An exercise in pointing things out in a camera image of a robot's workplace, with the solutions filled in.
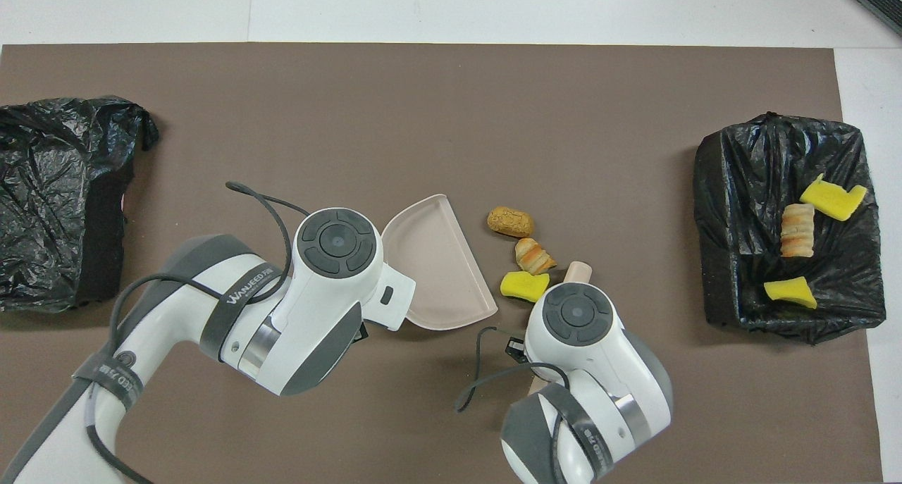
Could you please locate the beige hand brush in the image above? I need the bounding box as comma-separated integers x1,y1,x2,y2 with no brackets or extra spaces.
529,261,591,395

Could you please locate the brown crusty bread roll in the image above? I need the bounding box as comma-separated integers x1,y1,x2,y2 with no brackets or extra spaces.
487,206,535,238

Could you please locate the notched yellow sponge block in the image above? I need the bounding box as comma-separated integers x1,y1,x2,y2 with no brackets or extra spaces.
800,174,868,222

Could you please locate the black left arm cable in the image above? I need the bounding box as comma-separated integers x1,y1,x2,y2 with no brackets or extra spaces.
106,181,311,330

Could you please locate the thick yellow sponge chunk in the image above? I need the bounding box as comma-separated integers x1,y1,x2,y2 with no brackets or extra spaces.
500,271,550,304

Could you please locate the black bag-covered bin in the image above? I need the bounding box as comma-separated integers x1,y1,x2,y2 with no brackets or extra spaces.
0,96,160,314

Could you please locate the curved yellow sponge piece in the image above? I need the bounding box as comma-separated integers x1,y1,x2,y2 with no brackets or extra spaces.
764,276,818,310

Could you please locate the open black bag-lined bin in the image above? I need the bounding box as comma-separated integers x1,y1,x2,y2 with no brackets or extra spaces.
693,112,887,346

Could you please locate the brown table mat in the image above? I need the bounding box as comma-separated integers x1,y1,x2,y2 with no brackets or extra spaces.
0,44,885,484

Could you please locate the beige plastic dustpan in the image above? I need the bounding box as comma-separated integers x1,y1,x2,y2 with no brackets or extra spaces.
381,194,499,331

